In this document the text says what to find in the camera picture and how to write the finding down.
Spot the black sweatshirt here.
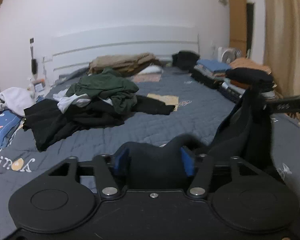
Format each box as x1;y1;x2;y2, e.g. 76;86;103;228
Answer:
111;88;282;189

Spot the near folded clothes stack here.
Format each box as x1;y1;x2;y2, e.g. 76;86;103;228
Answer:
218;68;275;103

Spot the folded clothes stack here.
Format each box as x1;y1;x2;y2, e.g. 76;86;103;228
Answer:
218;68;275;103
190;59;231;89

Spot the black clothes pile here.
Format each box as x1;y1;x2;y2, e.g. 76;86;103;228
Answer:
23;95;175;152

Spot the far folded clothes stack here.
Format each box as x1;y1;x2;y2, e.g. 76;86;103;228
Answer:
190;59;231;89

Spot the beige folded garment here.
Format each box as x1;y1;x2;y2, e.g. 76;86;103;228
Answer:
230;57;271;74

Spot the white box fan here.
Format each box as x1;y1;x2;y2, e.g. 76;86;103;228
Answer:
217;47;241;64

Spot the grey quilted bedspread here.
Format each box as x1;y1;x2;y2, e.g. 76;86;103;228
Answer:
0;68;300;239

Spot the beige curtain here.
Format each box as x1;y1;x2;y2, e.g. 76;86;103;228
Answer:
264;0;300;96

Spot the dark green garment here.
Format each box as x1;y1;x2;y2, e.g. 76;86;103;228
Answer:
66;67;139;114

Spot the blue pillow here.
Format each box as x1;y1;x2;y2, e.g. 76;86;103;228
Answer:
0;110;22;150

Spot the folded brown blanket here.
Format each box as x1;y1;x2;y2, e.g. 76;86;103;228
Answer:
89;53;162;77

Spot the white pillow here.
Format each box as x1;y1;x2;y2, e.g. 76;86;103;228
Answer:
139;65;163;75

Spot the white garment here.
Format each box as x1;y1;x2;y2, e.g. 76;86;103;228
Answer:
0;87;36;117

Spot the white headboard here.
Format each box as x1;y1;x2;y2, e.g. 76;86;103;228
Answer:
44;25;199;81

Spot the black hanging device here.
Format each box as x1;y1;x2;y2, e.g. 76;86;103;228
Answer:
30;45;38;75

